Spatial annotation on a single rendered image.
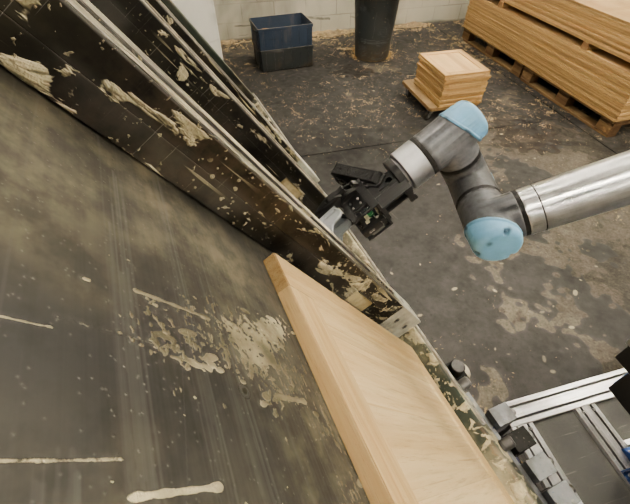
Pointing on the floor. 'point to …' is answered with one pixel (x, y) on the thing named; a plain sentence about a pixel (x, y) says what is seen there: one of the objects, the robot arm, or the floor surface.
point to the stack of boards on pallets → (574, 53)
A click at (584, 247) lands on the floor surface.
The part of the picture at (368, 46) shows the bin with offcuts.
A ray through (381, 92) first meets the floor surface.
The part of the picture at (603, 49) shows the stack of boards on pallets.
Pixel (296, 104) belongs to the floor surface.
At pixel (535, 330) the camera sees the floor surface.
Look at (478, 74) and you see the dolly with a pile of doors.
